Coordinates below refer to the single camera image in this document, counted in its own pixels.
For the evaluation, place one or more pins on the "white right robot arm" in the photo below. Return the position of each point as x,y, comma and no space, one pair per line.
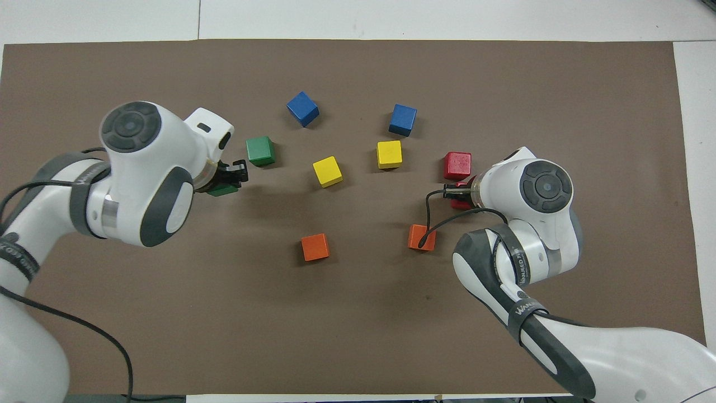
503,184

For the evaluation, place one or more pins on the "green wooden block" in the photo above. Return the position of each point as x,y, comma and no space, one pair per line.
224,191
259,150

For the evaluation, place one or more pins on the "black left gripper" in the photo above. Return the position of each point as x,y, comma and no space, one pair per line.
226,174

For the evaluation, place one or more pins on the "yellow wooden block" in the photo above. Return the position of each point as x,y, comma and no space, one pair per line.
389,154
327,170

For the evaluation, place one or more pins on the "brown table mat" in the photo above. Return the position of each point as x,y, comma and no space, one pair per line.
358,336

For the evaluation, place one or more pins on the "blue wooden block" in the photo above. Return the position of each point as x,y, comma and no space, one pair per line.
403,118
302,107

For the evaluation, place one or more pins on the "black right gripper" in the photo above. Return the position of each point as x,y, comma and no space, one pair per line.
460,192

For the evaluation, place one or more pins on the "orange wooden block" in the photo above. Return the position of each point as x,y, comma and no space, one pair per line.
315,247
415,232

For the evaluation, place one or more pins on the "red wooden block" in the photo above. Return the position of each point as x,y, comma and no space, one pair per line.
457,165
460,205

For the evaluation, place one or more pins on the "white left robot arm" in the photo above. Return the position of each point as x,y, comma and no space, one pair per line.
145,168

